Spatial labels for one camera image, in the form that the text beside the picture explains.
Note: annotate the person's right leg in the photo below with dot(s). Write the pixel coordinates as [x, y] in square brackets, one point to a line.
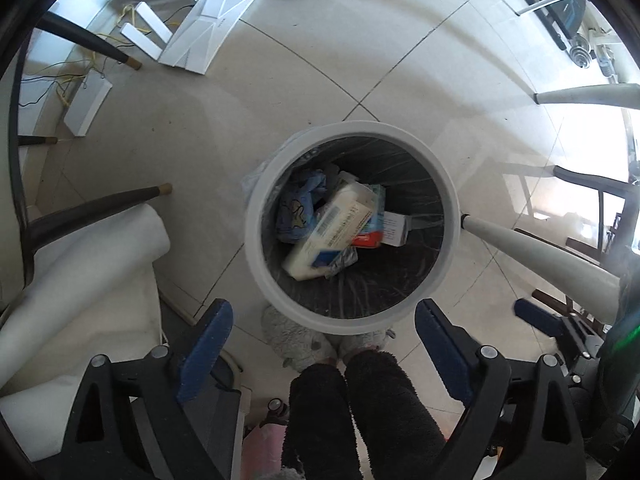
[395, 410]

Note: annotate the flat white cardboard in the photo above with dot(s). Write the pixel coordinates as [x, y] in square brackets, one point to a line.
[212, 22]

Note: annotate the grey right slipper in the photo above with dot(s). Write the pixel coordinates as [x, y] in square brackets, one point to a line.
[367, 342]

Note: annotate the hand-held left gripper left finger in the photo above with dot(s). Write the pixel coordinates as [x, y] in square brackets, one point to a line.
[205, 350]

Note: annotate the white table leg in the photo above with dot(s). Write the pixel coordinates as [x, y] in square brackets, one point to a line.
[585, 95]
[545, 265]

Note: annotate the small white box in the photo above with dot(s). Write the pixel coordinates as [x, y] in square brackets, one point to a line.
[395, 227]

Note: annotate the small red and blue carton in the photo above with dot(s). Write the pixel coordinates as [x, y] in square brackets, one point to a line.
[369, 237]

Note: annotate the dark chair with tan feet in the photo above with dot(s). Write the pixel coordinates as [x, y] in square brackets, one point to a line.
[100, 207]

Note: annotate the person's left leg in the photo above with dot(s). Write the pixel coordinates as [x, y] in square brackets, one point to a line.
[320, 420]

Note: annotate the person's leg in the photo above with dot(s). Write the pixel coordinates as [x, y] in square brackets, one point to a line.
[320, 420]
[395, 410]

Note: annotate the white and blue medicine box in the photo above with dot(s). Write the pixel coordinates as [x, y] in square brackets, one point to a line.
[327, 232]

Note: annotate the grey left slipper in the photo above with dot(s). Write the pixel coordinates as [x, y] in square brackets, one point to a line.
[295, 332]

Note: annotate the long white box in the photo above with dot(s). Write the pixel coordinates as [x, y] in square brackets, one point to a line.
[87, 102]

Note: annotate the pink bag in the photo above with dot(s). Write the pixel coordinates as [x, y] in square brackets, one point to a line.
[272, 435]

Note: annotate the grey slipper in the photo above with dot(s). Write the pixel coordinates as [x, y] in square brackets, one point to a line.
[295, 332]
[367, 342]

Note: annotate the white strip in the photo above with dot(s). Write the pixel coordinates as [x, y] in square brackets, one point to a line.
[150, 22]
[137, 40]

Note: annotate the white round trash bin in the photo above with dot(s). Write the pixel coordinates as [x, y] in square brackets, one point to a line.
[395, 285]

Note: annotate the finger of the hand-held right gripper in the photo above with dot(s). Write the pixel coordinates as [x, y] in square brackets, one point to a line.
[537, 312]

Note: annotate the white foam roll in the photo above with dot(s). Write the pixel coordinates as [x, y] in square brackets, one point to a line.
[85, 270]

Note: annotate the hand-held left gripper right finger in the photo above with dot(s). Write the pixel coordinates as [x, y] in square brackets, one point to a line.
[445, 350]

